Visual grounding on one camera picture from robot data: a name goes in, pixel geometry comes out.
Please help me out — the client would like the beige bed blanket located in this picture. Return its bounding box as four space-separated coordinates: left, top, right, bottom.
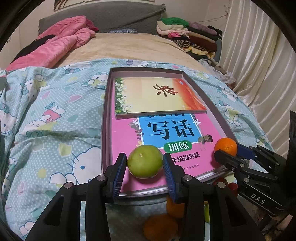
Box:
55 33 209 73

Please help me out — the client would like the pink blue workbook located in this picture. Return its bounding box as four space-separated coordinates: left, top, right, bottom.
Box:
109 113 226 182

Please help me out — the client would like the orange tangerine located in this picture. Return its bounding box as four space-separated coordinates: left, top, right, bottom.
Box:
143 214 179 241
214 138 238 156

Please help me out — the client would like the black garment on bed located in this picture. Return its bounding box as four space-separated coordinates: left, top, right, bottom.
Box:
12 35 56 63

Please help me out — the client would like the blue patterned pillow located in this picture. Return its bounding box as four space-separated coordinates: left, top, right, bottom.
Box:
108 29 138 34

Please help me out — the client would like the cream satin curtain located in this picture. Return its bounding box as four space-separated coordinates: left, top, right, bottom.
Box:
220 1 295 156

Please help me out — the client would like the hello kitty blue quilt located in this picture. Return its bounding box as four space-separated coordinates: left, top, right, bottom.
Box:
1 58 271 240

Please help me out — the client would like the pink quilted blanket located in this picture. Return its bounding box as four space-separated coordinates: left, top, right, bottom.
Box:
6 16 99 71

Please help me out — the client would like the orange tangerine on quilt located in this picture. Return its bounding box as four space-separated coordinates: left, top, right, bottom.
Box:
143 214 179 241

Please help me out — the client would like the red cherry tomato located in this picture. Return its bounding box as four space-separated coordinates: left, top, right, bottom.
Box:
212 177 238 197

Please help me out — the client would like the stack of folded clothes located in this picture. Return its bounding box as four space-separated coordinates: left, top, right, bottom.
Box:
156 18 223 62

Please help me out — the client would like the grey headboard cover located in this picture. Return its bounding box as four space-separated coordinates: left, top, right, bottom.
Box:
38 1 166 35

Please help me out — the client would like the yellow orange book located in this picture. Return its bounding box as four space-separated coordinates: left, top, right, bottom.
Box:
114 77 207 118

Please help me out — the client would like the green jujube fruit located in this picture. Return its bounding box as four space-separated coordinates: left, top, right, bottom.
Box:
127 145 163 179

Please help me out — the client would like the grey shallow box tray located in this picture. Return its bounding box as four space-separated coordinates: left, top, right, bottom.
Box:
101 67 237 198

